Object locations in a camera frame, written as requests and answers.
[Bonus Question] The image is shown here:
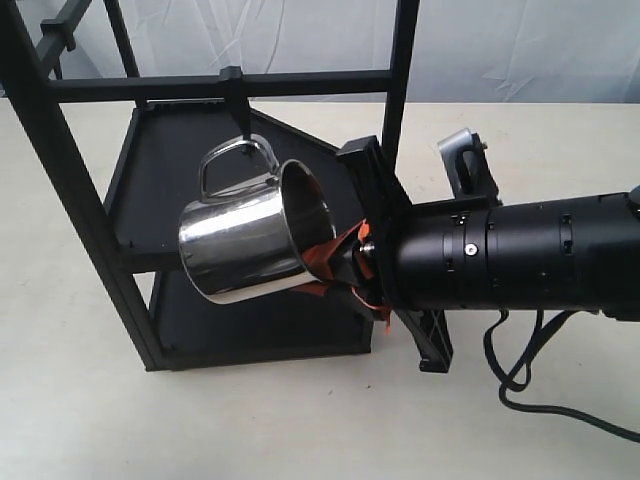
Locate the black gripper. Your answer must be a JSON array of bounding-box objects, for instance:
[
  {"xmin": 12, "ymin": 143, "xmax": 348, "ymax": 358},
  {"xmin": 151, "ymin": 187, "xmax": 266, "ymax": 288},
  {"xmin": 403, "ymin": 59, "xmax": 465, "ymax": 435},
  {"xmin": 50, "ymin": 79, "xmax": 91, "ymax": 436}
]
[{"xmin": 294, "ymin": 136, "xmax": 453, "ymax": 372}]

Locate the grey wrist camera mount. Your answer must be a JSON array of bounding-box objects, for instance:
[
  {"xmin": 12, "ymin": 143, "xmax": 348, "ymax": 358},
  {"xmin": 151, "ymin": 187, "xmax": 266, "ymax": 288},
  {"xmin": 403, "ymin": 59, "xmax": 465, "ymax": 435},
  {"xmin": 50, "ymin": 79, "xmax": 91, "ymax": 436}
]
[{"xmin": 438, "ymin": 128, "xmax": 502, "ymax": 207}]

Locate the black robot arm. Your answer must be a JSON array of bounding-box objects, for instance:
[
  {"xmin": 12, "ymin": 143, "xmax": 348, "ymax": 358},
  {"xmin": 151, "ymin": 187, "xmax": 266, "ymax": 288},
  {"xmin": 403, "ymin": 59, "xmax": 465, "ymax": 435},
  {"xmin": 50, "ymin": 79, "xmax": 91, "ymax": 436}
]
[{"xmin": 302, "ymin": 132, "xmax": 639, "ymax": 373}]

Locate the black metal shelf rack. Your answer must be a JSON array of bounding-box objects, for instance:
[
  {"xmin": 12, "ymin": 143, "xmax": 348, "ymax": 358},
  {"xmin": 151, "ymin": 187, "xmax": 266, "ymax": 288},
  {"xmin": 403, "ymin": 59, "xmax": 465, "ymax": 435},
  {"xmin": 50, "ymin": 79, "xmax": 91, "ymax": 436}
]
[{"xmin": 1, "ymin": 1, "xmax": 419, "ymax": 371}]

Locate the stainless steel mug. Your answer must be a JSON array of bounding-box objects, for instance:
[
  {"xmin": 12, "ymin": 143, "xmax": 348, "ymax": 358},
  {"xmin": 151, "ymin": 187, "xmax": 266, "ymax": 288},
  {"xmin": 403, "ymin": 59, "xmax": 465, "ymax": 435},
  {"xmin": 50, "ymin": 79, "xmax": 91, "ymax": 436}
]
[{"xmin": 178, "ymin": 134, "xmax": 337, "ymax": 305}]

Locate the black cable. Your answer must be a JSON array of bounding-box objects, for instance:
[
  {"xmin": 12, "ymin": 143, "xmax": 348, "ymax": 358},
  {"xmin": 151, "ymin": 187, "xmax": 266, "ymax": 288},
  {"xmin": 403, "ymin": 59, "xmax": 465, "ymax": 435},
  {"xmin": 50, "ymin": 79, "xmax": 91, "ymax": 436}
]
[{"xmin": 482, "ymin": 308, "xmax": 640, "ymax": 442}]

